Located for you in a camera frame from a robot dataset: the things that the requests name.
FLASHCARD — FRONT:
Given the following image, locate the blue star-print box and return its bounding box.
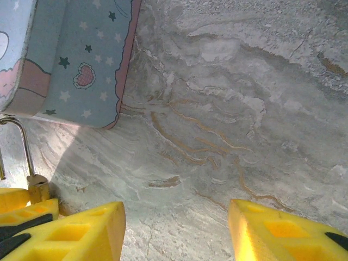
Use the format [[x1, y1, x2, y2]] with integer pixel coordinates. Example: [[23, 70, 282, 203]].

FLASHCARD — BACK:
[[0, 0, 142, 130]]

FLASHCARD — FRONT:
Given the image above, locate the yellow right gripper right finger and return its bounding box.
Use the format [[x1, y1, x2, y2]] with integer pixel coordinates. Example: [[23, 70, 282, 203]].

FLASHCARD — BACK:
[[227, 198, 348, 261]]

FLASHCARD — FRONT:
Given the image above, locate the brass padlock with silver shackle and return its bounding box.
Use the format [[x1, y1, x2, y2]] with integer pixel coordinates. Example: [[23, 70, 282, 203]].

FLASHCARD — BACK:
[[0, 114, 51, 205]]

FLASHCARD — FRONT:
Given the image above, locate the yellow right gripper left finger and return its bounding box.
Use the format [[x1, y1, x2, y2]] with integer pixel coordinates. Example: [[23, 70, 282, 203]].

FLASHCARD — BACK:
[[0, 201, 127, 261]]

